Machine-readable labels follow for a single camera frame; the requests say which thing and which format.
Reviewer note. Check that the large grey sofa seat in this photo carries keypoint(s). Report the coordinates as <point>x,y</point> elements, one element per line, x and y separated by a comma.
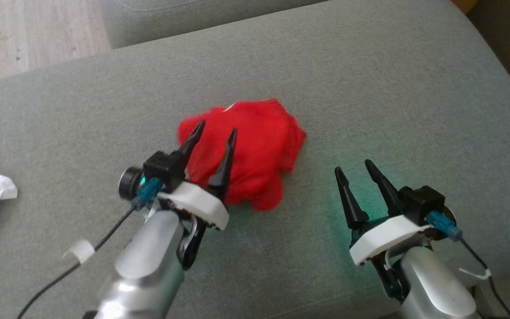
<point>370,97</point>

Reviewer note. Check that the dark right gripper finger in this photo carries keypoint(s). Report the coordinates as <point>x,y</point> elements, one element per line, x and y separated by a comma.
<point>388,195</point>
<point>352,208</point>

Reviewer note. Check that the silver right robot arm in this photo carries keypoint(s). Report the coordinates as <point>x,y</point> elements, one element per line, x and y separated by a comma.
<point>436,283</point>

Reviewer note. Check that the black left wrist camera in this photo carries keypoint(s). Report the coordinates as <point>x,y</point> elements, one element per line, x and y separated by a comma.
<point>160,170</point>

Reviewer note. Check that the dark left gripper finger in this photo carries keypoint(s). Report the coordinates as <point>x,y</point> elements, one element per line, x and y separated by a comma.
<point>191,146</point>
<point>225,173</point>

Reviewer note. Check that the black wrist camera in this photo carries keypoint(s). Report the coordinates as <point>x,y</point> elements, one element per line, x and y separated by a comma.
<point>160,170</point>
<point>423,199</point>

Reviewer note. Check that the grey sofa ottoman section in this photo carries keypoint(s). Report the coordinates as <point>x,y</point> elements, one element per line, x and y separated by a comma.
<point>184,17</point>

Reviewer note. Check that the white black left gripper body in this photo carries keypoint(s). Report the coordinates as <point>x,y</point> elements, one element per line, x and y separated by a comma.
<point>197,201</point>

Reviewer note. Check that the large yellow backrest cushion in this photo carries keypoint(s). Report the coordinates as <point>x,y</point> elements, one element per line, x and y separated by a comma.
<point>463,4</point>

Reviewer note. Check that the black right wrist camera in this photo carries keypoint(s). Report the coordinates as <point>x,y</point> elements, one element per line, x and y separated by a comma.
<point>423,199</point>

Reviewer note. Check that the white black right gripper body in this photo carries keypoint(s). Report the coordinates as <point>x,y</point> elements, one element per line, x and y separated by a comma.
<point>383,237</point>

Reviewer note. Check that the plain red garment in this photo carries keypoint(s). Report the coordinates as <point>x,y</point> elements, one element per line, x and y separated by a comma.
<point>259,146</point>

